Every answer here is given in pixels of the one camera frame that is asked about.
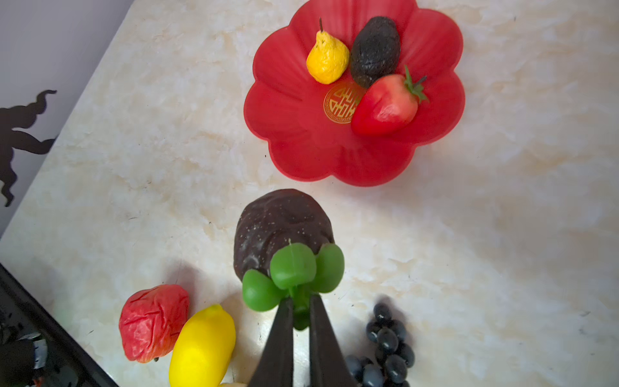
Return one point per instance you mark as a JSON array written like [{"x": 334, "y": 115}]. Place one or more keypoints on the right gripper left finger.
[{"x": 275, "y": 368}]

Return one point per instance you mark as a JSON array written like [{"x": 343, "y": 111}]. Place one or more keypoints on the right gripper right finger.
[{"x": 327, "y": 365}]

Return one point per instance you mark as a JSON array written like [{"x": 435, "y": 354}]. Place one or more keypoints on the yellow lemon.
[{"x": 204, "y": 349}]

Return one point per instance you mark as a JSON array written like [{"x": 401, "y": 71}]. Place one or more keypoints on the red pomegranate fruit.
[{"x": 151, "y": 322}]

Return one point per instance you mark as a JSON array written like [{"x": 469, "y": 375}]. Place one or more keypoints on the red flower-shaped fruit bowl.
[{"x": 307, "y": 125}]

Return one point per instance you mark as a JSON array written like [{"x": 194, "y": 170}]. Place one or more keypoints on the red strawberry with green leaves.
[{"x": 389, "y": 105}]

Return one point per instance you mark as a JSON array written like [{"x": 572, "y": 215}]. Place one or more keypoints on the small yellow quince fruit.
[{"x": 328, "y": 59}]

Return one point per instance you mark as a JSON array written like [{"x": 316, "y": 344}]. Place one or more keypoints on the dark green avocado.
[{"x": 375, "y": 52}]

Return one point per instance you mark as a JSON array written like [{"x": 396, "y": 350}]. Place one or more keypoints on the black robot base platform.
[{"x": 36, "y": 350}]

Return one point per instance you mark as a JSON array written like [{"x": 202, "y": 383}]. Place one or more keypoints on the black grape bunch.
[{"x": 393, "y": 355}]

